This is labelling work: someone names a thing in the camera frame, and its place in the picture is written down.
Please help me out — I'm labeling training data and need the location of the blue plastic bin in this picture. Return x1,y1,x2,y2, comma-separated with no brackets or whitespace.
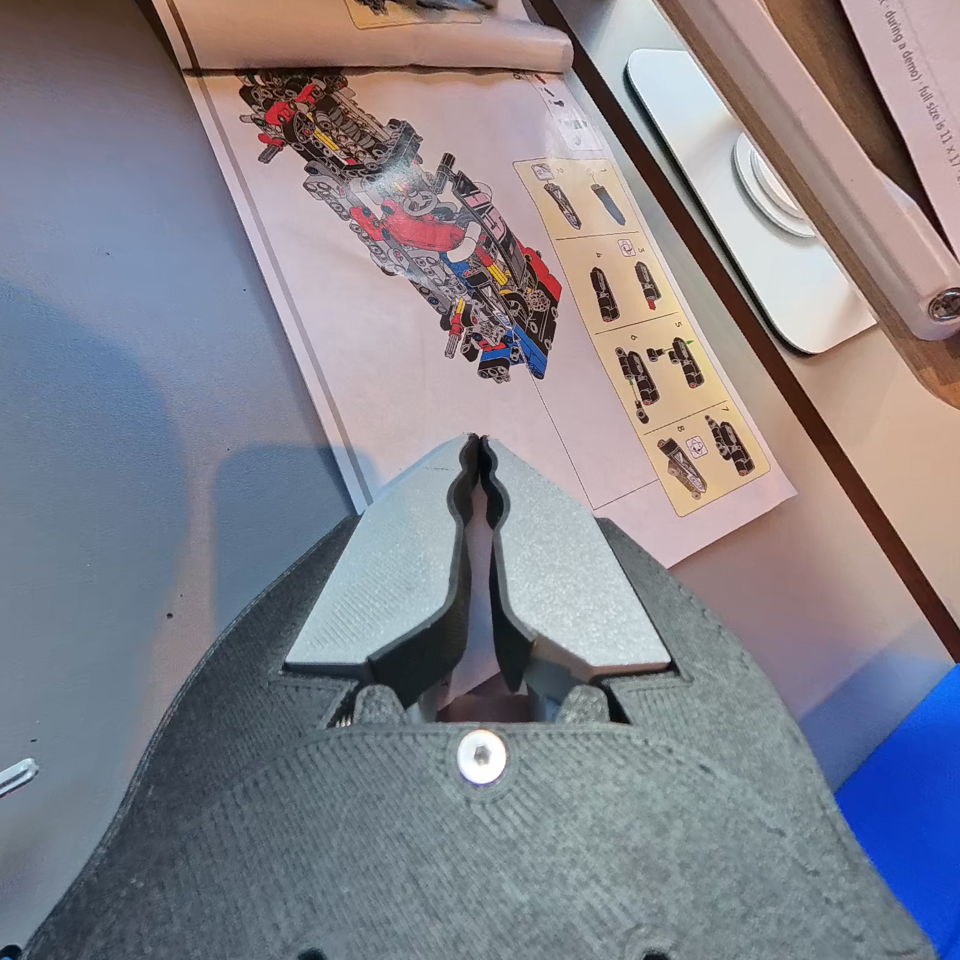
836,663,960,960

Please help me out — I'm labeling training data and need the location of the wooden document stand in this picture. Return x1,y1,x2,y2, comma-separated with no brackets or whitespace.
626,0,960,410

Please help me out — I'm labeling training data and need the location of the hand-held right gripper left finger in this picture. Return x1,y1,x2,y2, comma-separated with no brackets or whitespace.
283,433,479,710

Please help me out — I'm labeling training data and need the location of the printed instruction sheet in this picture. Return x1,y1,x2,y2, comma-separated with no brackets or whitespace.
840,0,960,256

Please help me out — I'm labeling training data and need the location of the toy building instruction booklet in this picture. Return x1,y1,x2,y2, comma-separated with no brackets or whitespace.
150,0,798,571

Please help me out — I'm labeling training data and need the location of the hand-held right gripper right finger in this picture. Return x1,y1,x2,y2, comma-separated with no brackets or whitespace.
480,435,672,699

